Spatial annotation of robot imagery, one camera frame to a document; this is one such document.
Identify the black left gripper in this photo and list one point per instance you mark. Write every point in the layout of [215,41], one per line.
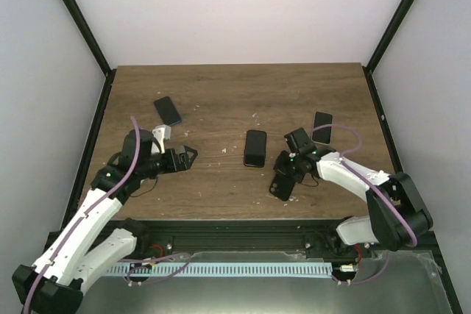
[185,165]

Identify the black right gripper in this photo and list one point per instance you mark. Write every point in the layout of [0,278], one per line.
[280,165]

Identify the small black phone case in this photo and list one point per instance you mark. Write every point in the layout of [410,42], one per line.
[282,183]

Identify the white phone black screen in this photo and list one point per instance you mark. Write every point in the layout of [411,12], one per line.
[322,131]

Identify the magenta phone black screen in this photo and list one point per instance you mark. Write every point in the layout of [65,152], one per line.
[255,148]

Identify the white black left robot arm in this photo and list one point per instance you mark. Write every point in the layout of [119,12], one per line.
[59,279]

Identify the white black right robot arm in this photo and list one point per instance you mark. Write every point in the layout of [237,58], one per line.
[397,213]

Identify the blue phone black screen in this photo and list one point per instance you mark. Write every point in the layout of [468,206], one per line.
[167,111]

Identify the grey metal front plate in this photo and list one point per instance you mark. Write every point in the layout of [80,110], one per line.
[410,283]

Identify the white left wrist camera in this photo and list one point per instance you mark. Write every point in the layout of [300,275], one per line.
[160,134]

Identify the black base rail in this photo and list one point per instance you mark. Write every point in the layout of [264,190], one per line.
[312,237]

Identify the light blue slotted cable duct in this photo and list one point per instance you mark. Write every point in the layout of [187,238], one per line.
[296,270]

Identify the black frame post left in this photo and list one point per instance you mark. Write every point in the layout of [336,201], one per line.
[86,33]

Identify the black frame post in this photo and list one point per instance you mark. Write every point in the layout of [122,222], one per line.
[391,30]
[86,33]

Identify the black frame post right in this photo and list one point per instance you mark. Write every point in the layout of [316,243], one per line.
[391,30]

